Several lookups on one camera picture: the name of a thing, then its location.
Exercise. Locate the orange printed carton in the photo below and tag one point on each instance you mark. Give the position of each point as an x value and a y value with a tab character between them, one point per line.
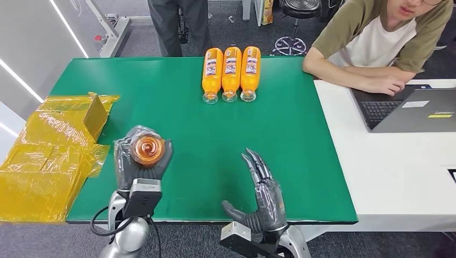
267	12

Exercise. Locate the seated person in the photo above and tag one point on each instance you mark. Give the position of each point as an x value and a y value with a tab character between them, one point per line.
370	42

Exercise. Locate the black round stool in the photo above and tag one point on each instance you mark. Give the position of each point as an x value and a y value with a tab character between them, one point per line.
301	6

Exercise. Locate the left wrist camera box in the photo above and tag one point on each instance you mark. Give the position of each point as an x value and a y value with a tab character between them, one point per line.
142	197

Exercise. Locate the orange juice bottle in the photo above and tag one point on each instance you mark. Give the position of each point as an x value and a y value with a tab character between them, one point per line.
231	74
147	150
212	74
250	73

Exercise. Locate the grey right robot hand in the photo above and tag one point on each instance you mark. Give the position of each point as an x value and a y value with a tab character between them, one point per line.
269	203

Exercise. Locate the standing person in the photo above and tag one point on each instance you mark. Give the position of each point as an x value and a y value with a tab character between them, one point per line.
167	25

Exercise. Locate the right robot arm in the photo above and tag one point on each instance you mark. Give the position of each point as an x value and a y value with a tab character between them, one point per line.
295	245

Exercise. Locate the grey metal stand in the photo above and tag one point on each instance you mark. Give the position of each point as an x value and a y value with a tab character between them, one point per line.
114	37

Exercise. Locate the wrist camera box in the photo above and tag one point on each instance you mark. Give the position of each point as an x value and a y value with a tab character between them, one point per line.
142	197
235	232

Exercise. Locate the yellow film wrapped cardboard box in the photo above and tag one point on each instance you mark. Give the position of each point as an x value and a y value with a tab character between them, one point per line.
46	160

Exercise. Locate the grey laptop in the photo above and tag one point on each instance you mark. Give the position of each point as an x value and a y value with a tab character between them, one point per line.
409	117

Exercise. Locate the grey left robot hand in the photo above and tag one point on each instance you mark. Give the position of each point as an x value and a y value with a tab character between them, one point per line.
123	167

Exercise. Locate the green table mat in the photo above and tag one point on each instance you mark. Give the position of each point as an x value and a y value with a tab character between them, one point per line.
213	142

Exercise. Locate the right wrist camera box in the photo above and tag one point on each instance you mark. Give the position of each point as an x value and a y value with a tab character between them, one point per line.
235	232

